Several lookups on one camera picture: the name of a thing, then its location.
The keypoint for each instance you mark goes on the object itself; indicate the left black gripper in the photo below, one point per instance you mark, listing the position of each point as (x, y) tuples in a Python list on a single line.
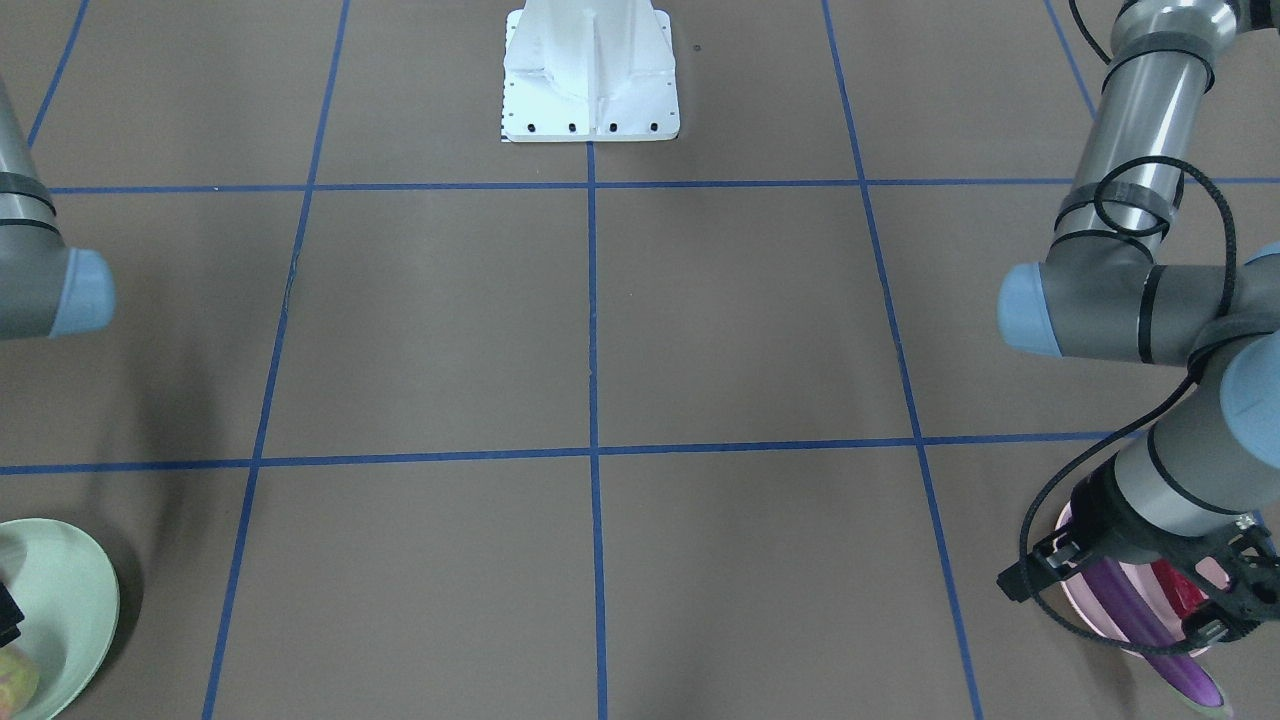
[(1112, 518)]

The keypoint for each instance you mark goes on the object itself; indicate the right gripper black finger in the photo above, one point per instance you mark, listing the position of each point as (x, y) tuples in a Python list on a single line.
[(10, 617)]

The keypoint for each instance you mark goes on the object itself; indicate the red chili pepper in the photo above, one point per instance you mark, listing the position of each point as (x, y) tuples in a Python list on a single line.
[(1184, 597)]

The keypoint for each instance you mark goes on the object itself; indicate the pink green peach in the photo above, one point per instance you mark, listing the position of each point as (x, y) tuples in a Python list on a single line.
[(19, 681)]

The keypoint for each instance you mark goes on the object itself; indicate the purple eggplant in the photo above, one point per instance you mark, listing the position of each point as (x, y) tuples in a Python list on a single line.
[(1132, 615)]

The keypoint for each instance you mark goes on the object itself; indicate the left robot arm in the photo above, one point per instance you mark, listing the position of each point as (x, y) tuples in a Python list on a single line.
[(1100, 293)]

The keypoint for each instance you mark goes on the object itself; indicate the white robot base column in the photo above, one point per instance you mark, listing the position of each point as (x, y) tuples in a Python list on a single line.
[(589, 72)]

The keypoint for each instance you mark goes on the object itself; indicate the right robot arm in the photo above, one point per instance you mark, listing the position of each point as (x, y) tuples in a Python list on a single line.
[(48, 289)]

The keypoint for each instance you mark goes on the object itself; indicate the green plastic plate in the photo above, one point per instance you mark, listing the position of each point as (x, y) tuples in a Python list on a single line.
[(66, 585)]

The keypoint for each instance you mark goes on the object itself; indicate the pink plastic plate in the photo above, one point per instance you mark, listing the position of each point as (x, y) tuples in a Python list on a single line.
[(1088, 609)]

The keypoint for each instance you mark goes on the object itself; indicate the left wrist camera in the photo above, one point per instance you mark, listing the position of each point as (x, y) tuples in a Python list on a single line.
[(1241, 583)]

